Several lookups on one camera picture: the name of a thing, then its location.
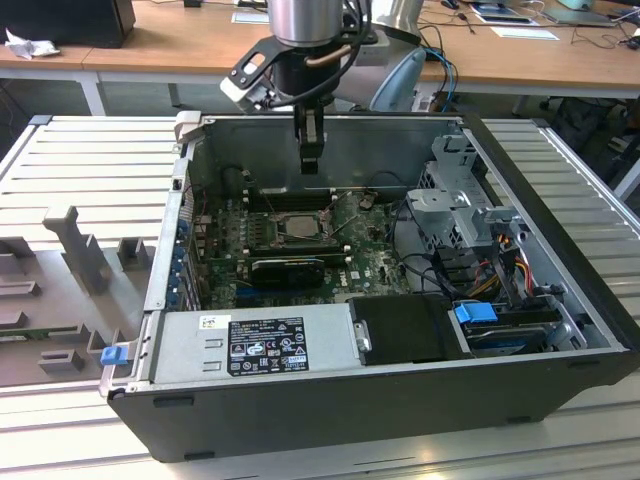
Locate grey laptop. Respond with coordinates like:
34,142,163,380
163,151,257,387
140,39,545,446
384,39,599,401
542,3,624,27

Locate hard disk in blue carrier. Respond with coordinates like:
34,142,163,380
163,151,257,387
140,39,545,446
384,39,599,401
452,299,564,359

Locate silver power supply unit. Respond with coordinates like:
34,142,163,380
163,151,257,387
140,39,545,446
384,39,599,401
147,310,362,387

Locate green RAM stick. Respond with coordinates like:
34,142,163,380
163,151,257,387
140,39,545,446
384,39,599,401
0,327,41,345

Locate wooden desk white frame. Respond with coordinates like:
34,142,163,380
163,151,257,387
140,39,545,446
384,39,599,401
0,0,640,119

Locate bronze flexible conduit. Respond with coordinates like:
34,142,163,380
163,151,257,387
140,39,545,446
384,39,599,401
303,45,354,70

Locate crumpled white paper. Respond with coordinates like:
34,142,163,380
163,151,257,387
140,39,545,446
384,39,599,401
3,27,62,61

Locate black office chair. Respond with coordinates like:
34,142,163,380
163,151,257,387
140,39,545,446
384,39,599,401
547,97,640,186

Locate white camera with black bracket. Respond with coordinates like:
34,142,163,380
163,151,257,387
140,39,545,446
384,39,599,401
219,34,281,115

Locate metal drive cage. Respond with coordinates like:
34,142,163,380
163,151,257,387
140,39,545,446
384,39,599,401
403,133,524,251

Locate CPU socket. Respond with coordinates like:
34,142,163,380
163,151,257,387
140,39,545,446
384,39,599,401
269,210,339,247

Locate metal CPU socket cover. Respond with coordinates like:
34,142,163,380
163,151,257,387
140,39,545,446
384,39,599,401
319,191,357,239

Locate black and grey PC case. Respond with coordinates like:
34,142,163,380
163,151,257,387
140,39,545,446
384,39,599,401
99,112,640,464

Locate black rectangular box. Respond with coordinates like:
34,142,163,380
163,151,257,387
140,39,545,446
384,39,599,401
0,0,137,50

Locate metal wire locking lever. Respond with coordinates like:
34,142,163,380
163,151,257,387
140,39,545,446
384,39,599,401
329,205,372,237
256,185,279,221

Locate silver-topped CPU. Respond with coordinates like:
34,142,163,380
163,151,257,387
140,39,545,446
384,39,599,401
282,217,321,240

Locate black graphics card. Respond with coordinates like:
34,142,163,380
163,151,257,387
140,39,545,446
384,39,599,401
249,257,325,290

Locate green motherboard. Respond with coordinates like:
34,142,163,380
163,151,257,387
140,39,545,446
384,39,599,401
199,192,417,312

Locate black plastic shroud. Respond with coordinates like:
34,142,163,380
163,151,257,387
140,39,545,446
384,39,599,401
346,293,475,367

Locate grey parts rack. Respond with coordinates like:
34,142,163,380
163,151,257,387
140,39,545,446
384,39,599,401
0,204,159,389

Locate grey plastic case latch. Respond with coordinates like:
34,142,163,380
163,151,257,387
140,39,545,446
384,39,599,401
172,110,204,147

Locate blue cable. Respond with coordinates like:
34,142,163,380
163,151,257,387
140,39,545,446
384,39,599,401
434,47,460,109

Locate red yellow power wires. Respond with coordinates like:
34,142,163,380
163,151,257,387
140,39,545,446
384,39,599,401
472,247,534,299

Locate silver camera box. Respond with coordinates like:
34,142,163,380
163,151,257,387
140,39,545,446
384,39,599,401
357,32,391,66

